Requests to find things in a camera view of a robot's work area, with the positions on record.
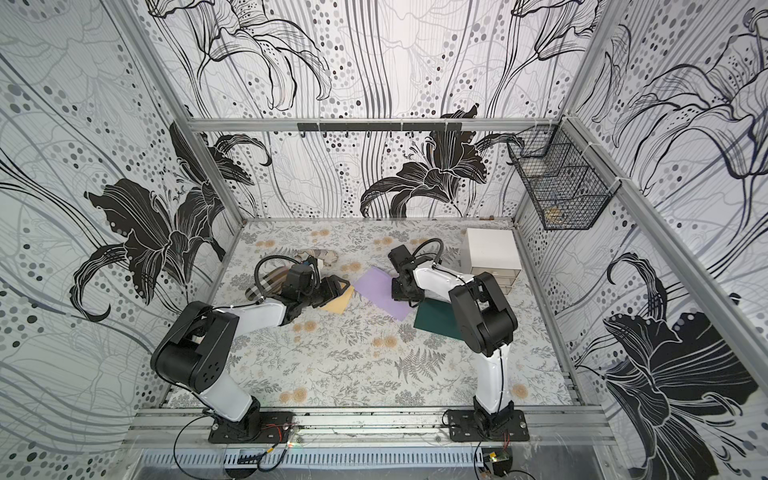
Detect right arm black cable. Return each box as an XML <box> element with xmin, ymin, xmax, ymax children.
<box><xmin>410</xmin><ymin>238</ymin><xmax>446</xmax><ymax>268</ymax></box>

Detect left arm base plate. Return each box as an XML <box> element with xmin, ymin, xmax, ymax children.
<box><xmin>208</xmin><ymin>411</ymin><xmax>294</xmax><ymax>445</ymax></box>

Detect white perforated cable duct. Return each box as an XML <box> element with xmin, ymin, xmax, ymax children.
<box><xmin>139</xmin><ymin>447</ymin><xmax>481</xmax><ymax>470</ymax></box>

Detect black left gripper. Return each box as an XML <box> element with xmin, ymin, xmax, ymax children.
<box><xmin>297</xmin><ymin>274</ymin><xmax>351</xmax><ymax>309</ymax></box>

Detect plaid cylindrical case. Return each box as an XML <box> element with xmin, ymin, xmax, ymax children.
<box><xmin>245</xmin><ymin>266</ymin><xmax>289</xmax><ymax>302</ymax></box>

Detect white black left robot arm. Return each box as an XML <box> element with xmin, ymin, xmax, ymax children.
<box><xmin>150</xmin><ymin>255</ymin><xmax>351</xmax><ymax>423</ymax></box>

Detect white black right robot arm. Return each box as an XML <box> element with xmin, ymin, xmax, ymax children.
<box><xmin>388</xmin><ymin>238</ymin><xmax>518</xmax><ymax>417</ymax></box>

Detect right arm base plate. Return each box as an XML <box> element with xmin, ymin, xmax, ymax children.
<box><xmin>442</xmin><ymin>409</ymin><xmax>530</xmax><ymax>443</ymax></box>

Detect white mini drawer cabinet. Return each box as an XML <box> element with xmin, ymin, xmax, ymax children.
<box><xmin>460</xmin><ymin>228</ymin><xmax>522</xmax><ymax>294</ymax></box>

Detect small electronics board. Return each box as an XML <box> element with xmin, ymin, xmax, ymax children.
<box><xmin>481</xmin><ymin>449</ymin><xmax>513</xmax><ymax>478</ymax></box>

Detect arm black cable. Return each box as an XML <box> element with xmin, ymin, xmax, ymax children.
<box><xmin>254</xmin><ymin>254</ymin><xmax>322</xmax><ymax>298</ymax></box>
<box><xmin>410</xmin><ymin>238</ymin><xmax>446</xmax><ymax>268</ymax></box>

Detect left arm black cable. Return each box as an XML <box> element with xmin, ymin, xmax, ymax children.
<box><xmin>254</xmin><ymin>254</ymin><xmax>322</xmax><ymax>298</ymax></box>

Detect black wire wall basket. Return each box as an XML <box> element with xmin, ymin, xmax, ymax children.
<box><xmin>506</xmin><ymin>118</ymin><xmax>616</xmax><ymax>231</ymax></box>

